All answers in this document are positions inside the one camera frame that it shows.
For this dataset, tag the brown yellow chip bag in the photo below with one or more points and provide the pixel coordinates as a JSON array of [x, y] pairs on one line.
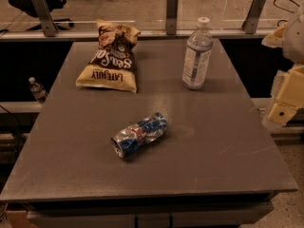
[[113, 65]]

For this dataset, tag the crushed blue silver can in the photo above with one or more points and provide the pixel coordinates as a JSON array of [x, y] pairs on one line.
[[134, 137]]

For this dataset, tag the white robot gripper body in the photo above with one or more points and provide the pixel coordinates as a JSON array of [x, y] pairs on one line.
[[294, 40]]

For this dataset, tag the metal railing post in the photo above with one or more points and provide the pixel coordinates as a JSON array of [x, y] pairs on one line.
[[171, 16], [249, 25], [48, 26]]

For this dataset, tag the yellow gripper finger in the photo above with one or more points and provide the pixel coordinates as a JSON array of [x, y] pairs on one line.
[[275, 39], [287, 96]]

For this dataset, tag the middle metal railing post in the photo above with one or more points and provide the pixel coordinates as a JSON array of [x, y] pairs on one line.
[[171, 16]]

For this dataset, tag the right metal railing post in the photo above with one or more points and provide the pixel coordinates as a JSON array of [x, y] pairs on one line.
[[249, 25]]

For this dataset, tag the blue label plastic water bottle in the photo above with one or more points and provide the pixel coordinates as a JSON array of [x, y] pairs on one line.
[[197, 55]]

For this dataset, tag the small water bottle on ledge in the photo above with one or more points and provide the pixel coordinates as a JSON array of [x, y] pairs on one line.
[[37, 90]]

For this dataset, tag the left metal railing post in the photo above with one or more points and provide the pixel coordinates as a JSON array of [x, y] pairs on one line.
[[48, 26]]

